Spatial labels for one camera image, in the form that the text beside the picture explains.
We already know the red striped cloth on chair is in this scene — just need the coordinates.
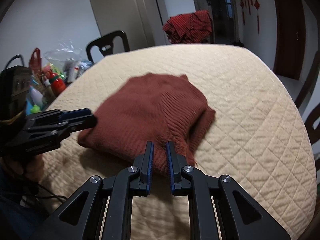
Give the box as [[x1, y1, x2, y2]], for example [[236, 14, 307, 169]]
[[163, 10, 212, 44]]

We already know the white box carton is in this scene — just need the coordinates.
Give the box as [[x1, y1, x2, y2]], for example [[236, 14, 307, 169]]
[[63, 59, 80, 83]]

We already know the left hand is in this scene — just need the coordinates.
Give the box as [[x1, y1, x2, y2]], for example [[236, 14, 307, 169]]
[[9, 154, 44, 181]]

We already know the red handled bag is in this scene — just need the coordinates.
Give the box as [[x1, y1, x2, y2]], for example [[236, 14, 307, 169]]
[[29, 48, 42, 78]]

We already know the dark brown door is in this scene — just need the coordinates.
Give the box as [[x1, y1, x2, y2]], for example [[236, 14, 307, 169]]
[[273, 0, 306, 80]]

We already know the maroon knit sweater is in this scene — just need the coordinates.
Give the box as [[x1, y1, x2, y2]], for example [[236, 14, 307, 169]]
[[78, 73, 215, 174]]

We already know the black camera box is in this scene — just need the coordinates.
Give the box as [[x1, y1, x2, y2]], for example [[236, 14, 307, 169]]
[[1, 54, 32, 121]]

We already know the dark chair at right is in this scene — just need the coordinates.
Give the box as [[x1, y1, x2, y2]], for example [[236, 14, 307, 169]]
[[295, 51, 319, 145]]

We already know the red bottle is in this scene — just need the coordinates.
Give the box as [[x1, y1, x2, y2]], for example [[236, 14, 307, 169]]
[[49, 73, 66, 97]]

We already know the clear plastic bag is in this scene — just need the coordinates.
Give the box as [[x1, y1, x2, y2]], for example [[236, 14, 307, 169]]
[[44, 39, 82, 72]]

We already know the black chair at table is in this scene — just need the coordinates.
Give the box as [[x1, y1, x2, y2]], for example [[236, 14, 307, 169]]
[[86, 30, 130, 63]]

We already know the grey door panel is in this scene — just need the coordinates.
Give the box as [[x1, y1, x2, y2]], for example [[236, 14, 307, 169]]
[[90, 0, 169, 51]]

